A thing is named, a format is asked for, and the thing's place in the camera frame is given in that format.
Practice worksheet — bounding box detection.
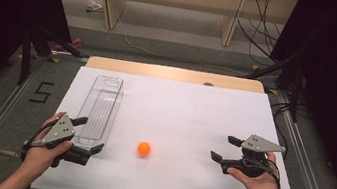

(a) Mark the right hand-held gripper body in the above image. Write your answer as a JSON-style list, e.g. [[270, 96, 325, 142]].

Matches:
[[219, 129, 288, 183]]

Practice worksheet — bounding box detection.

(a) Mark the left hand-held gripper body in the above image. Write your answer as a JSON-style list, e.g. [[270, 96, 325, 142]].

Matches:
[[38, 110, 100, 174]]

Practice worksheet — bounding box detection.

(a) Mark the clear plastic tray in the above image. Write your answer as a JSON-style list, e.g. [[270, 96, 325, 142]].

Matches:
[[71, 72, 126, 153]]

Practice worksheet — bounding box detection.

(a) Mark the orange ball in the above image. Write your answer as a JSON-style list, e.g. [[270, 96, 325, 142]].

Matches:
[[135, 141, 153, 158]]

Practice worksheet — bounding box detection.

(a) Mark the person's left hand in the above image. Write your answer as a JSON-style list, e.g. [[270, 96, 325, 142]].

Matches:
[[20, 106, 78, 180]]

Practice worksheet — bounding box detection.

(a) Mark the white board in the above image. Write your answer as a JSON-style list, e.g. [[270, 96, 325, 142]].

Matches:
[[30, 61, 321, 189]]

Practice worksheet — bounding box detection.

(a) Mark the black metal stand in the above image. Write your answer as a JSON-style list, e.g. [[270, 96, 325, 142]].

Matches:
[[15, 22, 94, 96], [239, 48, 309, 124]]

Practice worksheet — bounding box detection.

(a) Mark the pink thing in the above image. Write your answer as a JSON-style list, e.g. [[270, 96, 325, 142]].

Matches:
[[53, 33, 86, 56]]

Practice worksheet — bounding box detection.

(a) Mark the light wooden table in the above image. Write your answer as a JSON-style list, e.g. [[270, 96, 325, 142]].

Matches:
[[85, 54, 268, 96]]

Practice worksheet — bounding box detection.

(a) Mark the white crumpled thing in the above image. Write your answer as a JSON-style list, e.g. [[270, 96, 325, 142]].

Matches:
[[85, 0, 105, 16]]

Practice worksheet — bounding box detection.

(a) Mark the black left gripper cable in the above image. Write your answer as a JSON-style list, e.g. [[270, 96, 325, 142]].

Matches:
[[19, 116, 56, 163]]

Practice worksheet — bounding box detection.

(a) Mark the white floor cable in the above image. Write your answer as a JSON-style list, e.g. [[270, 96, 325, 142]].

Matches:
[[120, 33, 252, 78]]

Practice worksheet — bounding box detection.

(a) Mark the bundle of black cables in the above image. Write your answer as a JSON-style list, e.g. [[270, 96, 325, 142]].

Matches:
[[231, 0, 289, 68]]

